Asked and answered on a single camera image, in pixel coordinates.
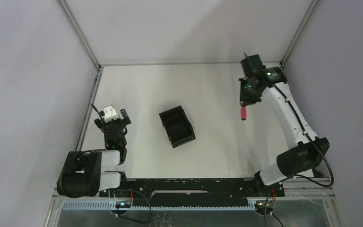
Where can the red handled screwdriver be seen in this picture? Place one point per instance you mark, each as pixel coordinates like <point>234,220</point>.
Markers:
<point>243,113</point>

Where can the black plastic bin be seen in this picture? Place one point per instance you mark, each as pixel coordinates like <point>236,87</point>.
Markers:
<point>177,126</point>

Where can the white slotted cable duct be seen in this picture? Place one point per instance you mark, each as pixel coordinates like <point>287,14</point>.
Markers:
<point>106,205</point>

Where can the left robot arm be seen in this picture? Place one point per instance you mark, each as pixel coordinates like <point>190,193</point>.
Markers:
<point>83,173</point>

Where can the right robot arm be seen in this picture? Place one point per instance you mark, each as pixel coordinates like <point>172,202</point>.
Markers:
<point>306,150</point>

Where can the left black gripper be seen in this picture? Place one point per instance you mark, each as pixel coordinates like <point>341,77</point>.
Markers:
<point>112,122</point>

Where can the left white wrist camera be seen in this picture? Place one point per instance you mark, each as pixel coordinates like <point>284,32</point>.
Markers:
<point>110,114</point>

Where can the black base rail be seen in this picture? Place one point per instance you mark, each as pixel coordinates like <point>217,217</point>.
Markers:
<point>205,191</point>

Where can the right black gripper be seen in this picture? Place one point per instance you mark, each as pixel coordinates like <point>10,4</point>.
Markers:
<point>244,100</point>

